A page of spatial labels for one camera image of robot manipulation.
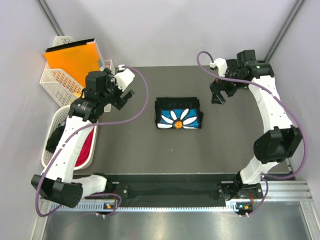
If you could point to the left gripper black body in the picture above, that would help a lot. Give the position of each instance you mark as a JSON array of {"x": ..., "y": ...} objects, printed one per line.
[{"x": 113, "y": 92}]

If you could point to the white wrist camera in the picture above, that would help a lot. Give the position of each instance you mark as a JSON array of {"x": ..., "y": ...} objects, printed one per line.
[
  {"x": 221, "y": 65},
  {"x": 123, "y": 77}
]

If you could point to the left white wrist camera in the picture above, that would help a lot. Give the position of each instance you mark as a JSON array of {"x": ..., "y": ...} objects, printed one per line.
[{"x": 123, "y": 77}]

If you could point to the black garment in basket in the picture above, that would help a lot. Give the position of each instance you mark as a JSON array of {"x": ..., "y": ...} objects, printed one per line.
[{"x": 55, "y": 137}]

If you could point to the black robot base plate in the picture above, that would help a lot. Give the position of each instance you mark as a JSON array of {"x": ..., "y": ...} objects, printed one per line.
[{"x": 180, "y": 190}]

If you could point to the black folder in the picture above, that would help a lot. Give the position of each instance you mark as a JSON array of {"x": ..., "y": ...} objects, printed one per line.
[{"x": 69, "y": 45}]

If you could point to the white oval laundry basket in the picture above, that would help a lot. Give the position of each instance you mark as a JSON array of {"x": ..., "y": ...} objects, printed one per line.
[{"x": 59, "y": 117}]

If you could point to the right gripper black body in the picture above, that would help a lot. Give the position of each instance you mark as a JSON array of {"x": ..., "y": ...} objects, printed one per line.
[{"x": 229, "y": 87}]

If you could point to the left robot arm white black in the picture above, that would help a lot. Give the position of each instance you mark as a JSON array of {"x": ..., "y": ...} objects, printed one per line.
[{"x": 56, "y": 182}]

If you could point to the white perforated file organizer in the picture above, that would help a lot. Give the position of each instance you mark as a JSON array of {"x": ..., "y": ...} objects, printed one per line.
[{"x": 60, "y": 85}]

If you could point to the black t shirt flower print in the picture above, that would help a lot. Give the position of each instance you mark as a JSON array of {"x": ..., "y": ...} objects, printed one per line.
[{"x": 178, "y": 113}]

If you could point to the folded black t shirt stack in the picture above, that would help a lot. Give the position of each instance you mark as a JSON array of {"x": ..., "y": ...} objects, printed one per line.
[{"x": 232, "y": 65}]

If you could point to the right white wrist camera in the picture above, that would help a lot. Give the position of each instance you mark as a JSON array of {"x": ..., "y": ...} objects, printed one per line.
[{"x": 221, "y": 65}]

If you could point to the aluminium frame rail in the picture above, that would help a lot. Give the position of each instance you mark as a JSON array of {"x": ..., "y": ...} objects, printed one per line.
[{"x": 273, "y": 191}]

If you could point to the orange folder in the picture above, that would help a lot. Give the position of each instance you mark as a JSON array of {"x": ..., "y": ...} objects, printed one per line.
[{"x": 77, "y": 61}]

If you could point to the red garment in basket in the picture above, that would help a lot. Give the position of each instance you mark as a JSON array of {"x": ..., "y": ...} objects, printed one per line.
[{"x": 85, "y": 157}]

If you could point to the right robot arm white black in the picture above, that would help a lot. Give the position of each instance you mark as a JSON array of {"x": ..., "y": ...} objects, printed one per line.
[{"x": 280, "y": 137}]

